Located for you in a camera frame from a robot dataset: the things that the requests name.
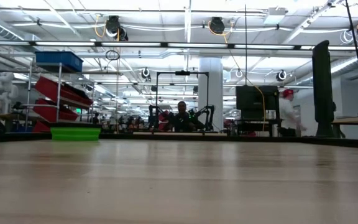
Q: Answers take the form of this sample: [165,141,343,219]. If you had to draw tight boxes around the small ceiling cord reel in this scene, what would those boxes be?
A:
[275,69,288,83]
[140,66,152,83]

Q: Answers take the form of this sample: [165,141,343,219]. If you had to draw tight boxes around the person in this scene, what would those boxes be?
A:
[277,88,308,138]
[172,101,200,133]

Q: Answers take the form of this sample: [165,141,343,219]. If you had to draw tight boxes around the thin black hanging cable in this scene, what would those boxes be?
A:
[244,4,248,86]

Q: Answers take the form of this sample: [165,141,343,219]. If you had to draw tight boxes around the black monitor cabinet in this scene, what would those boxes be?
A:
[235,85,282,133]

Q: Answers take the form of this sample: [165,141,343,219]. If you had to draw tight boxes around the white ceiling box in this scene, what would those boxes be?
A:
[263,6,288,25]

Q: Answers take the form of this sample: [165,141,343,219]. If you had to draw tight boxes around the white square pillar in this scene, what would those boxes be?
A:
[198,57,224,133]

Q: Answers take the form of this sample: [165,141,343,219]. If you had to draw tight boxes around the black gantry stand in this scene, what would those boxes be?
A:
[155,70,210,134]

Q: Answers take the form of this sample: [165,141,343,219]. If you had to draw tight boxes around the green square plastic bin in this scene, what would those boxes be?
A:
[50,126,101,142]

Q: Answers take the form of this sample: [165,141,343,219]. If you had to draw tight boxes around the tall black panel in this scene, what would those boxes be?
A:
[311,39,336,138]

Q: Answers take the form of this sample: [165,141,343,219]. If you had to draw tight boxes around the metal wire shelf rack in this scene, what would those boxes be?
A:
[24,61,96,133]

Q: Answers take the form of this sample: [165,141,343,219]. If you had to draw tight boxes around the long ceiling light strip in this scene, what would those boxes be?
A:
[0,40,358,52]

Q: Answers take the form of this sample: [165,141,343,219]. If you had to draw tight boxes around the blue plastic storage bin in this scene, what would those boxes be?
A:
[35,50,84,73]

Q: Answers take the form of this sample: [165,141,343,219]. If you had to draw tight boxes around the black aluminium table frame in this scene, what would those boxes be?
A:
[0,132,358,149]

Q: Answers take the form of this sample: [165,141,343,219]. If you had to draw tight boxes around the red plastic storage bin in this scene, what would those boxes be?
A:
[31,120,52,134]
[34,76,94,109]
[32,98,80,123]

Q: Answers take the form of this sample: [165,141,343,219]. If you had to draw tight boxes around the wooden table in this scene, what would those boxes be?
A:
[331,114,358,140]

